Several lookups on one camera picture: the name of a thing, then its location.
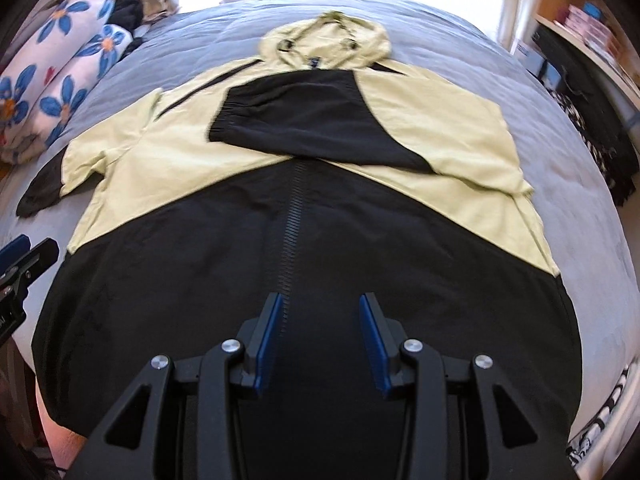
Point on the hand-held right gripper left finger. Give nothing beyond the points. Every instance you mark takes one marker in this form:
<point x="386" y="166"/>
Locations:
<point x="267" y="340"/>

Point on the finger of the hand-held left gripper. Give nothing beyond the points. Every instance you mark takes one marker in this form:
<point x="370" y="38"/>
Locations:
<point x="40" y="257"/>
<point x="14" y="252"/>

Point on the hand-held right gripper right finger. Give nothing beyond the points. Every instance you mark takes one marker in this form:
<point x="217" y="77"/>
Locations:
<point x="375" y="340"/>

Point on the yellow and black hooded jacket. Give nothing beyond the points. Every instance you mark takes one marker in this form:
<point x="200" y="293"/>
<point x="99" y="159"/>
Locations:
<point x="150" y="160"/>

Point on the white quilt with blue flowers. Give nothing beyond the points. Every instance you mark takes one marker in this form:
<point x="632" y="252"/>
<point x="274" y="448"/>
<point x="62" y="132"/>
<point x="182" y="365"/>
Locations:
<point x="55" y="60"/>

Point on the grey fleece blanket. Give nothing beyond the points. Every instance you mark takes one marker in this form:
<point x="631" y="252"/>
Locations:
<point x="565" y="240"/>

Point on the black and white striped cloth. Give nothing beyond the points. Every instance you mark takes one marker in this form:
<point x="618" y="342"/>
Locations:
<point x="600" y="425"/>

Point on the dark cloth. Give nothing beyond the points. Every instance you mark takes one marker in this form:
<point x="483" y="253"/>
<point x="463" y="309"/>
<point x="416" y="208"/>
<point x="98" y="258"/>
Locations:
<point x="129" y="15"/>

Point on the black and white patterned cloth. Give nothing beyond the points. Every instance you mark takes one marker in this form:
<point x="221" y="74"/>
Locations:
<point x="582" y="130"/>

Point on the white cardboard box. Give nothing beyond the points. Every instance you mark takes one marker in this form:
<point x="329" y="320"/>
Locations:
<point x="527" y="55"/>

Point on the black bag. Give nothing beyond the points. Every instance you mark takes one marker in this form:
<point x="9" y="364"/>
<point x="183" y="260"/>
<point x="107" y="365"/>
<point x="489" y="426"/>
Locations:
<point x="605" y="110"/>

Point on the wooden shelf unit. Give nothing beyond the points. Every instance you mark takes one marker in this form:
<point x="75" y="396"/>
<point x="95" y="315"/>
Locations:
<point x="590" y="55"/>

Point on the stack of pink storage boxes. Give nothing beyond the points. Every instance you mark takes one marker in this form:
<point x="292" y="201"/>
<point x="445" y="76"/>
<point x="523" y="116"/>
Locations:
<point x="595" y="32"/>

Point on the small blue box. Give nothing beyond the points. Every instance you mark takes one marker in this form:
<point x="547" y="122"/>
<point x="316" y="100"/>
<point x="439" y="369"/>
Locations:
<point x="594" y="11"/>

